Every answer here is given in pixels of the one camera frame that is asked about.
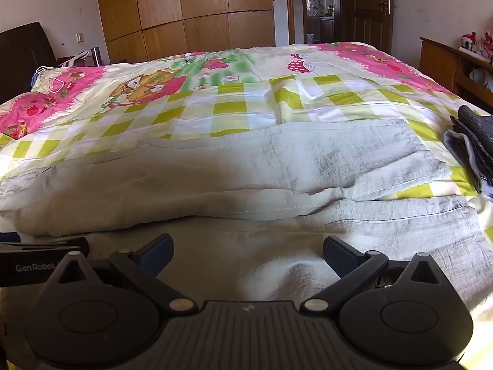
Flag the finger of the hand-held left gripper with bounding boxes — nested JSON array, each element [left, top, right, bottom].
[[0, 232, 90, 257]]

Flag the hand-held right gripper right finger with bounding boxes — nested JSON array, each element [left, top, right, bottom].
[[298, 235, 447, 315]]

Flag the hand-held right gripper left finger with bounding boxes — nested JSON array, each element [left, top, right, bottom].
[[46, 233, 199, 315]]

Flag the light grey linen pants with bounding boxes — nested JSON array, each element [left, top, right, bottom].
[[0, 119, 491, 319]]

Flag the printed checked quilt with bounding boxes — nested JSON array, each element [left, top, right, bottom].
[[0, 40, 493, 367]]

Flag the dark grey folded garment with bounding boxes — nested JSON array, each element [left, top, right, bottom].
[[443, 105, 493, 197]]

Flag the dark headboard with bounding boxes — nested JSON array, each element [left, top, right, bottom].
[[0, 21, 59, 105]]

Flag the wooden bedside cabinet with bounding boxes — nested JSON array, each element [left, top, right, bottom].
[[419, 36, 493, 105]]

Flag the kitchen cabinet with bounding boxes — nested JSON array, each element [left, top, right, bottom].
[[306, 15, 336, 44]]

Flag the white plastic bag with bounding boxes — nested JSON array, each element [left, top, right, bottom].
[[467, 67, 493, 90]]

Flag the wooden wardrobe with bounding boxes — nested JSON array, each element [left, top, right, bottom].
[[94, 0, 276, 64]]

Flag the brown wooden door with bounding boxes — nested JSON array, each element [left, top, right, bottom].
[[342, 0, 396, 54]]

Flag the pink plush toys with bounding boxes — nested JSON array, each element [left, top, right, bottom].
[[459, 30, 493, 63]]

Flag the white cable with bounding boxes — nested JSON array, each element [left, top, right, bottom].
[[34, 65, 65, 94]]

